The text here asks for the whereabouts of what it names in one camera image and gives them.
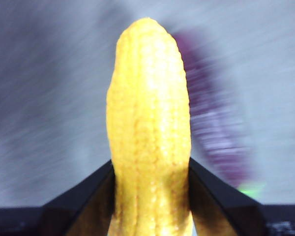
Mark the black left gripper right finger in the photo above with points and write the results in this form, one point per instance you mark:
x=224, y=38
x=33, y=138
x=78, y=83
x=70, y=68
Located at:
x=231, y=214

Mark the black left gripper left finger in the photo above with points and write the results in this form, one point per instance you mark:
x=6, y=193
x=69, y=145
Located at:
x=64, y=216

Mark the purple eggplant with green stem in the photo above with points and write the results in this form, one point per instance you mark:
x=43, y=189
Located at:
x=211, y=123

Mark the yellow toy corn cob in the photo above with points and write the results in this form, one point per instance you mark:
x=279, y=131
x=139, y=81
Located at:
x=150, y=123

